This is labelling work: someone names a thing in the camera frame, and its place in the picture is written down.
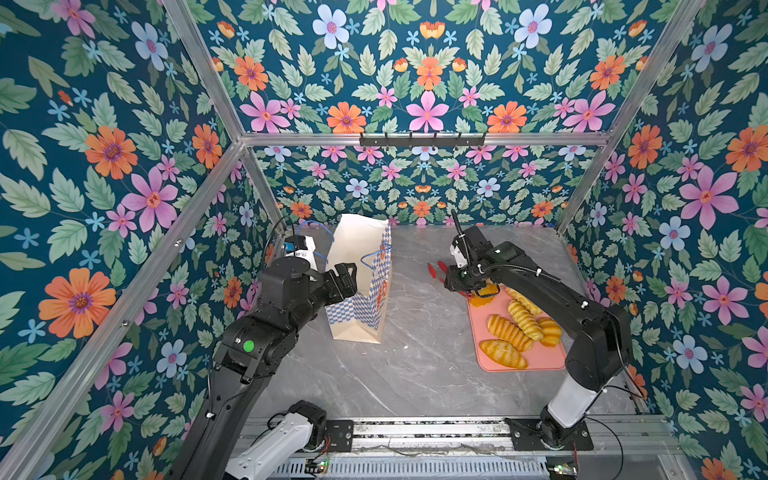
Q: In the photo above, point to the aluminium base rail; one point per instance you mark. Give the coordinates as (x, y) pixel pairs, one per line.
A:
(481, 447)

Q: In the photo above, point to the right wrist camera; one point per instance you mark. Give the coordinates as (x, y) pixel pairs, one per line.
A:
(460, 251)

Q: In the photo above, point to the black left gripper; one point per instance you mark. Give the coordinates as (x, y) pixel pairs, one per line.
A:
(341, 290)

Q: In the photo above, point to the golden croissant bread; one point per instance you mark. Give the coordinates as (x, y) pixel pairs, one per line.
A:
(504, 354)

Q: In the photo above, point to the pink plastic tray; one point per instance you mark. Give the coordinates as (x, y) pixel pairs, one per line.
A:
(539, 357)

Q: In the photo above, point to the striped long bread left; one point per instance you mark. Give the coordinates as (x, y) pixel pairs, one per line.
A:
(506, 330)

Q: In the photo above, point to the striped long bread middle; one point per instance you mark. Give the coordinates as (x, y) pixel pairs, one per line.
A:
(525, 320)

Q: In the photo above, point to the red metal kitchen tongs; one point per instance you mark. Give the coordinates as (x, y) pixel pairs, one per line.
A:
(438, 273)

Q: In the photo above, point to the small round bread roll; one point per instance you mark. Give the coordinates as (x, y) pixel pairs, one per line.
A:
(551, 332)

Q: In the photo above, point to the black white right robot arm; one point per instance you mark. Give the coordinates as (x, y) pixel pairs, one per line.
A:
(615, 354)

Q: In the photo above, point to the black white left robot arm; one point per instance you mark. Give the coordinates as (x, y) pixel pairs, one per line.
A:
(251, 350)

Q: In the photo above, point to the striped long bread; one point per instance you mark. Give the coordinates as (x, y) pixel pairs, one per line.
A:
(506, 330)
(525, 320)

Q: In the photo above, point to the braided bread roll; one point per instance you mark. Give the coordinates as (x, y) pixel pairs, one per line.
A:
(532, 308)

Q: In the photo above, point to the black wall hook rail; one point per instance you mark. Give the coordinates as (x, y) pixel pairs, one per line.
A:
(438, 140)

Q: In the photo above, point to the orange yellow bun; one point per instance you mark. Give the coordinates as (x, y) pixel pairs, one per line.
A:
(485, 295)

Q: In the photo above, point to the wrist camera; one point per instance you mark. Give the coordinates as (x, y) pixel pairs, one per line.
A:
(460, 251)
(301, 246)

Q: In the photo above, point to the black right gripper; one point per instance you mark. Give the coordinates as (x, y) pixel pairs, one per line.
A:
(452, 282)

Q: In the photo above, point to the blue checkered paper bag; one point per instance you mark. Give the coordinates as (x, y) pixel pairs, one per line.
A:
(365, 243)

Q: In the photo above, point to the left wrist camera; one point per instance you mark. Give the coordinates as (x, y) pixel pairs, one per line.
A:
(301, 246)

